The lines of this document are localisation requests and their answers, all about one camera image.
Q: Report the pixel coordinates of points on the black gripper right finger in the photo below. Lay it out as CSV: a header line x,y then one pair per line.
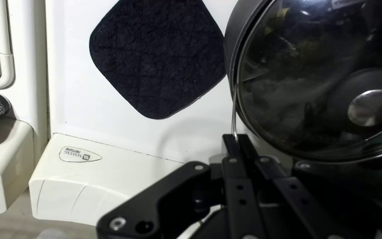
x,y
288,193

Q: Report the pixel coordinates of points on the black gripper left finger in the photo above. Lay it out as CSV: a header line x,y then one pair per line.
x,y
239,193

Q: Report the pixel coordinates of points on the glass pot lid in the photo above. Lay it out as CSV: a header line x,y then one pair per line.
x,y
314,79

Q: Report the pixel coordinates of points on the dark navy pot holder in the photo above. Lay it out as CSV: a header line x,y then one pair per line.
x,y
155,57

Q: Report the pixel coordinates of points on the white washing machine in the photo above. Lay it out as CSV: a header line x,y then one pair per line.
x,y
89,180

